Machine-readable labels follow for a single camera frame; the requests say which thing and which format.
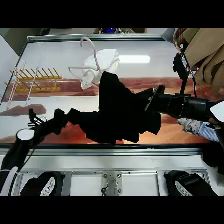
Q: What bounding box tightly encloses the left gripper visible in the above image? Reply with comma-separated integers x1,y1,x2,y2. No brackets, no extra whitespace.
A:
49,108,69,135

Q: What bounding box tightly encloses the black garment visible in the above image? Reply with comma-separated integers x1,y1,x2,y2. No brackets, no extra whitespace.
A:
66,70,163,145

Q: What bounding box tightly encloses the white clothes hanger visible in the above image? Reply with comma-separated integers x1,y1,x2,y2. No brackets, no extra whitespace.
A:
67,36,102,82

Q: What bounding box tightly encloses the yellow hanger rack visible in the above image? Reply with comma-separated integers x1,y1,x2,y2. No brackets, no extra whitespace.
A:
4,59,64,111

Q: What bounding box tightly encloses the white garment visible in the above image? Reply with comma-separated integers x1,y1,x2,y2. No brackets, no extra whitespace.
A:
79,48,121,90

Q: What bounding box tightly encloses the striped garment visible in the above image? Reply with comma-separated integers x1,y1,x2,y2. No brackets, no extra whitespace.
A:
177,117,222,143

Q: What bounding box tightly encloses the dark garment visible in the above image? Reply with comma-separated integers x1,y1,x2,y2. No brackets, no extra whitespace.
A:
200,139,224,176

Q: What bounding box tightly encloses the silver frame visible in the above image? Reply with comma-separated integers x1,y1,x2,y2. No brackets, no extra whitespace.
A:
0,33,224,197

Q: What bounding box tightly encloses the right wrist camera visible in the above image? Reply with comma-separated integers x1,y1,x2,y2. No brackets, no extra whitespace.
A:
172,52,192,96

